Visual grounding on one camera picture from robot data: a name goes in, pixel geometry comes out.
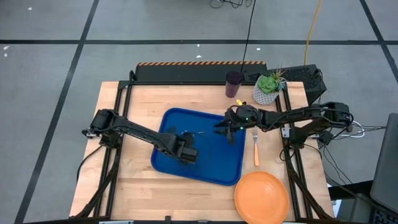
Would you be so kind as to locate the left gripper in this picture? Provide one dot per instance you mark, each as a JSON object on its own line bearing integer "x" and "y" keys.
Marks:
{"x": 186, "y": 152}

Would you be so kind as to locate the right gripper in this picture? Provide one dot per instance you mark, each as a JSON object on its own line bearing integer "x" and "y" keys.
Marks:
{"x": 245, "y": 116}

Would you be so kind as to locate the blue plastic tray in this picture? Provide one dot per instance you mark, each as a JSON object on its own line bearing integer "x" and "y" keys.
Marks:
{"x": 214, "y": 161}

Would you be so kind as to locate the purple faceted plastic cup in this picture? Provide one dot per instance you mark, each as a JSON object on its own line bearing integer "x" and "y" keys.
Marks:
{"x": 233, "y": 87}

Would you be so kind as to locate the orange plate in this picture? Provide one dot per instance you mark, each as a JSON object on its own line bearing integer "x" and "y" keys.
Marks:
{"x": 261, "y": 199}

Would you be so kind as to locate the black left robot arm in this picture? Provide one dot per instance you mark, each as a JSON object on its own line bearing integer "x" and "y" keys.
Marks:
{"x": 136, "y": 132}

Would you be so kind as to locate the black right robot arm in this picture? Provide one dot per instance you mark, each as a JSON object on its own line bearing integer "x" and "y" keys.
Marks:
{"x": 295, "y": 115}

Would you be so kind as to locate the succulent in white patterned pot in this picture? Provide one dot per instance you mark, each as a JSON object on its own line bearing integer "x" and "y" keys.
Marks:
{"x": 264, "y": 93}

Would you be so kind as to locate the black box with hazard stripe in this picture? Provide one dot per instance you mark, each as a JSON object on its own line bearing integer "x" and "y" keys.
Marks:
{"x": 192, "y": 73}

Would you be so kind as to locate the black perforated computer case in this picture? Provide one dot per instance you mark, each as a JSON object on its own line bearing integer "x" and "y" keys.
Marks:
{"x": 298, "y": 76}

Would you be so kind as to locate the black power adapter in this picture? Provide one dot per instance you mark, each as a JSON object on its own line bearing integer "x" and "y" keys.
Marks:
{"x": 326, "y": 137}

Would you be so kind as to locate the silver metal bracket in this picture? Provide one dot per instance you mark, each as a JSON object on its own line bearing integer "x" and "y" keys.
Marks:
{"x": 285, "y": 132}

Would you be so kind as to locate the black metal table frame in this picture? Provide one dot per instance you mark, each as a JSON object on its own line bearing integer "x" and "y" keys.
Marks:
{"x": 186, "y": 83}

